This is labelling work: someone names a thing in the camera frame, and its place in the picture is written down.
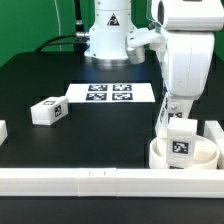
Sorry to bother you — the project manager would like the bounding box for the white front fence bar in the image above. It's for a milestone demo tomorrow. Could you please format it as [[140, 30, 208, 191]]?
[[0, 168, 224, 198]]

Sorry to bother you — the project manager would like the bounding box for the white round stool seat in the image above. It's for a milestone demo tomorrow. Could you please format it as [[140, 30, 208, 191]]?
[[149, 135, 220, 169]]

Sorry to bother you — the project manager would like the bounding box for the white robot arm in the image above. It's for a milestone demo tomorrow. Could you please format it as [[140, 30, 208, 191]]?
[[85, 0, 224, 116]]

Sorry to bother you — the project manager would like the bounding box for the black cable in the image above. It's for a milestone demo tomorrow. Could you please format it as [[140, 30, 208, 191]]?
[[34, 31, 91, 54]]

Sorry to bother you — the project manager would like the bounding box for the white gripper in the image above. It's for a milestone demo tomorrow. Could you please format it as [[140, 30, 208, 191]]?
[[125, 28, 215, 114]]

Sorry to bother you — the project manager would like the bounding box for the white marker sheet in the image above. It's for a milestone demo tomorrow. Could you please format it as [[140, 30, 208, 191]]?
[[66, 83, 155, 103]]

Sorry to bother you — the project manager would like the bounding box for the white left fence bar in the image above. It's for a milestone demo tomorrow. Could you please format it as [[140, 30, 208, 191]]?
[[0, 120, 8, 146]]

